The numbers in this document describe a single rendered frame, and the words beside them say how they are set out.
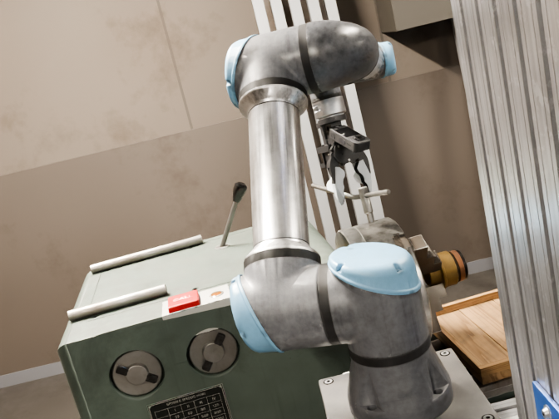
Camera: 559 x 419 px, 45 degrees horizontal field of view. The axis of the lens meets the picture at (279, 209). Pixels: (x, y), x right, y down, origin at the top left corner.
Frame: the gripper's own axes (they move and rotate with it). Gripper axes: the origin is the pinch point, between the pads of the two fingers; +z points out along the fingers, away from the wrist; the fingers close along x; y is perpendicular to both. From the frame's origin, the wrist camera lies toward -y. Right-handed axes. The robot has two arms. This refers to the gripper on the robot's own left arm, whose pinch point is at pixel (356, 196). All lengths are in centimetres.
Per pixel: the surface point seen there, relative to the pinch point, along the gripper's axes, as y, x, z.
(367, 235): -9.4, 5.8, 8.4
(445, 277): -12.0, -10.5, 23.2
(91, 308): 1, 66, 6
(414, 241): -14.4, -2.9, 12.3
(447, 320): 5.7, -21.3, 39.1
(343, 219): 182, -102, 25
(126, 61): 240, -24, -93
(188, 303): -15, 51, 9
